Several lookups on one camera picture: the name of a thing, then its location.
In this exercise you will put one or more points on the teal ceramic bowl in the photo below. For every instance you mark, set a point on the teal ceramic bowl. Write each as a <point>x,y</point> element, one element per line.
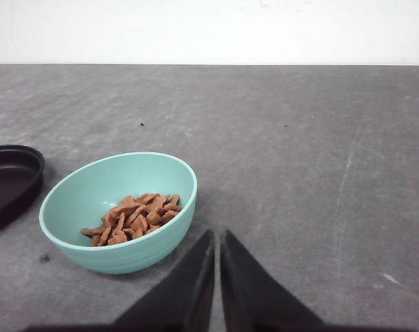
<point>84,196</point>

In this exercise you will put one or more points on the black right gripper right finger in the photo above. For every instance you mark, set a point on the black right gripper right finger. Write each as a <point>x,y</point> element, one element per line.
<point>253,300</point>

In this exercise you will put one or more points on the brown beef cubes pile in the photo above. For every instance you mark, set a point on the brown beef cubes pile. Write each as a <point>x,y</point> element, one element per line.
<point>134,217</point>

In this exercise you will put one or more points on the black frying pan teal handle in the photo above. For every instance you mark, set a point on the black frying pan teal handle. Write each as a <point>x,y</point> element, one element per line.
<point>21,180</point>

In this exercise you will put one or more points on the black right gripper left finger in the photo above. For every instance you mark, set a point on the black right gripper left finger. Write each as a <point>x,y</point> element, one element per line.
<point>183,300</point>

